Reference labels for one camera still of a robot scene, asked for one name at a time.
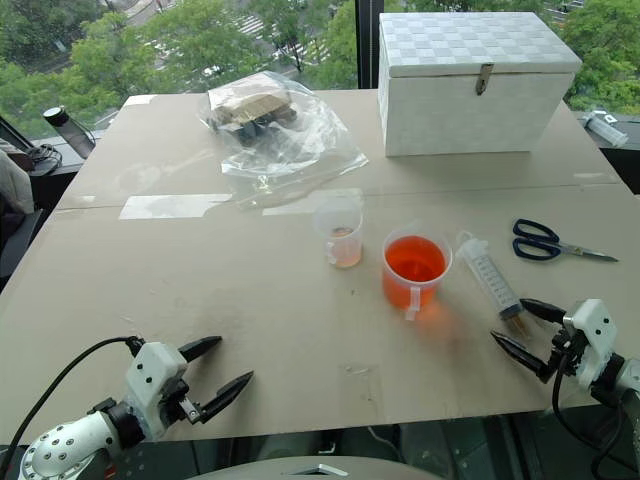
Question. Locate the beaker with orange liquid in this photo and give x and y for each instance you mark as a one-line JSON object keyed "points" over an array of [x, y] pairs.
{"points": [[415, 280]]}

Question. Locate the small clear measuring cup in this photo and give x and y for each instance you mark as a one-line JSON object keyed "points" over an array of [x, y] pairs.
{"points": [[341, 240]]}

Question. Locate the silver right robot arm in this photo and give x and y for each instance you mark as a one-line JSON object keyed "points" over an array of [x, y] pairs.
{"points": [[631, 375]]}

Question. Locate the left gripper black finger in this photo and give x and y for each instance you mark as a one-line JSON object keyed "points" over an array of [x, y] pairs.
{"points": [[200, 346], [227, 394]]}

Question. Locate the black window frame post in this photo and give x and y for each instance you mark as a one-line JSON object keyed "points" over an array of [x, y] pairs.
{"points": [[367, 45]]}

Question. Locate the grey rounded cover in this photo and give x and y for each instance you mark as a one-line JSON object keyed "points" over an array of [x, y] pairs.
{"points": [[310, 467]]}

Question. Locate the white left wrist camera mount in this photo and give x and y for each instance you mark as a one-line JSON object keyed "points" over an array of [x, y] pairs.
{"points": [[150, 375]]}

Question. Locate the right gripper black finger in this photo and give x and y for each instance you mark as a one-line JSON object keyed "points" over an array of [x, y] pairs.
{"points": [[520, 352], [546, 312]]}

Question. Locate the grey cloth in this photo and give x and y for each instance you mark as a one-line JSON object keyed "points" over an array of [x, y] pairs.
{"points": [[12, 182]]}

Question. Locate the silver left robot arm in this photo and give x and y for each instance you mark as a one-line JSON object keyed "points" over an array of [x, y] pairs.
{"points": [[65, 447]]}

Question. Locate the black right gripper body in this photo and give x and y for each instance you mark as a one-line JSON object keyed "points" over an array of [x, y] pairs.
{"points": [[565, 352]]}

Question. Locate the spare clear syringe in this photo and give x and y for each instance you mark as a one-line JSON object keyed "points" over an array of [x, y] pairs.
{"points": [[604, 129]]}

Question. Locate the white checkered lidded box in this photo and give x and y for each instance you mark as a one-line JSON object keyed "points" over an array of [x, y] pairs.
{"points": [[465, 110]]}

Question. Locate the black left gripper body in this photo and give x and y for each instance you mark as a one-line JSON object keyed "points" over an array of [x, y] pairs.
{"points": [[187, 405]]}

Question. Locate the large clear plastic syringe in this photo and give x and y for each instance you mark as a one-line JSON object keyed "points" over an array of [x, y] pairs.
{"points": [[487, 272]]}

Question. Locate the black cylindrical bottle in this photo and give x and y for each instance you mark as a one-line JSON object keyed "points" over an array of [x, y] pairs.
{"points": [[70, 127]]}

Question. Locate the clear plastic bag with contents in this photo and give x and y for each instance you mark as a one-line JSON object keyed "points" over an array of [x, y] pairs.
{"points": [[280, 135]]}

